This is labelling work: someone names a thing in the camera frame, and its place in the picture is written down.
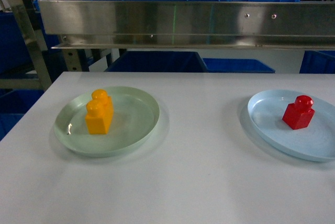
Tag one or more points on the blue bin lower left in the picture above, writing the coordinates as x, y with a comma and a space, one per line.
159, 61

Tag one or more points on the blue bin lower right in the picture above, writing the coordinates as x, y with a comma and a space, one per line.
214, 65

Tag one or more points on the yellow two-stud toy block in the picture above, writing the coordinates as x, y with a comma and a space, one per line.
100, 113

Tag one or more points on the pale blue round plate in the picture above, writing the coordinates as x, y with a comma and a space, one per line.
313, 143

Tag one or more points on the stainless steel rack rail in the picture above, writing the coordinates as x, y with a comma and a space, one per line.
159, 24

